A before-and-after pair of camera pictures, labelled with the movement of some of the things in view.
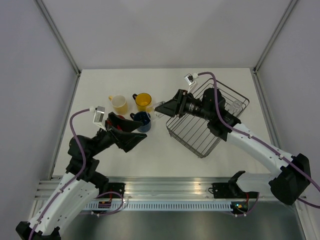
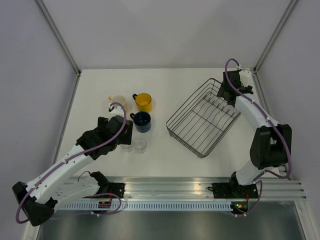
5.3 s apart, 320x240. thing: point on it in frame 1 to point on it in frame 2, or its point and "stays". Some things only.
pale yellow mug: [119, 104] stays
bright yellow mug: [142, 100] stays
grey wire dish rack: [193, 132] stays
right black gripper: [171, 107] to [221, 90]
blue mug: [144, 117] stays
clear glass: [151, 109] to [140, 145]
